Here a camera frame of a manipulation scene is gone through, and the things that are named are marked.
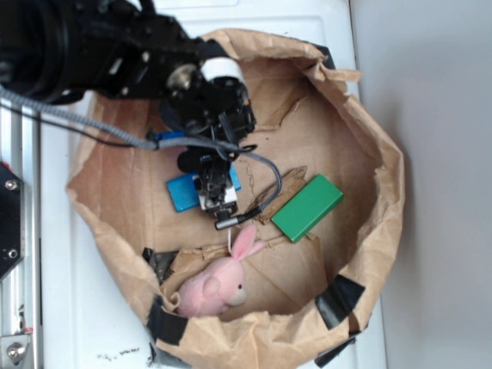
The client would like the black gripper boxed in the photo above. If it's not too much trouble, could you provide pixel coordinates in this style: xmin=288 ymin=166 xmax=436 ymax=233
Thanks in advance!
xmin=178 ymin=148 xmax=231 ymax=185

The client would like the blue wooden block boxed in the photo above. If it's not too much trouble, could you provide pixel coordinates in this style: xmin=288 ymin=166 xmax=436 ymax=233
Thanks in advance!
xmin=167 ymin=168 xmax=241 ymax=213

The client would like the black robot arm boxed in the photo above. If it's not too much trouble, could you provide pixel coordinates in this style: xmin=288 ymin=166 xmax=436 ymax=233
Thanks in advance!
xmin=1 ymin=1 xmax=255 ymax=145

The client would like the green wooden block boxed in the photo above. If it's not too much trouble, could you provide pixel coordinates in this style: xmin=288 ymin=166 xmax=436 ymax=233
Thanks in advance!
xmin=271 ymin=174 xmax=344 ymax=243

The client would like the torn brown paper scrap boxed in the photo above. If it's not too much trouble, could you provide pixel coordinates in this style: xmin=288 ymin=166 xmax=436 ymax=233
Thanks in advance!
xmin=247 ymin=165 xmax=308 ymax=225

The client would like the pink plush bunny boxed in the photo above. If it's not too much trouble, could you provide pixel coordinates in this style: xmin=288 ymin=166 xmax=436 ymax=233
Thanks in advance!
xmin=177 ymin=224 xmax=265 ymax=317

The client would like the brown paper bag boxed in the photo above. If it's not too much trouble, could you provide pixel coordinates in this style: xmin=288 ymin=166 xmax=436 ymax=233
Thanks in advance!
xmin=67 ymin=28 xmax=405 ymax=368

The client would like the grey braided cable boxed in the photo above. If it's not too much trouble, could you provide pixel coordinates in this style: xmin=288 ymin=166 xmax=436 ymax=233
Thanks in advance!
xmin=0 ymin=86 xmax=284 ymax=231

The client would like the aluminium frame rail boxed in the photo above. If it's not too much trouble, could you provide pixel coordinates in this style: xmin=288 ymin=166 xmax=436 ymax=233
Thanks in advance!
xmin=1 ymin=99 xmax=43 ymax=368

